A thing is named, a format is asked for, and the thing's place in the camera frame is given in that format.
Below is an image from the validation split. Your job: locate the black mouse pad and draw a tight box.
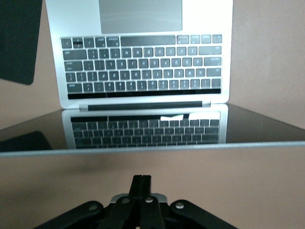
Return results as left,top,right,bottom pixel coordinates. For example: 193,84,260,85
0,0,42,86

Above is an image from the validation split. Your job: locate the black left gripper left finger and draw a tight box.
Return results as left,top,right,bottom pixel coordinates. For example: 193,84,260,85
100,175,143,229

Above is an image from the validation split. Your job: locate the silver laptop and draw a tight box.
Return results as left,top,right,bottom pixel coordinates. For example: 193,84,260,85
0,0,305,158

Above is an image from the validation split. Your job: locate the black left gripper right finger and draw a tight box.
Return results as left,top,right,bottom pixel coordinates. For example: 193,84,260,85
139,175,165,229

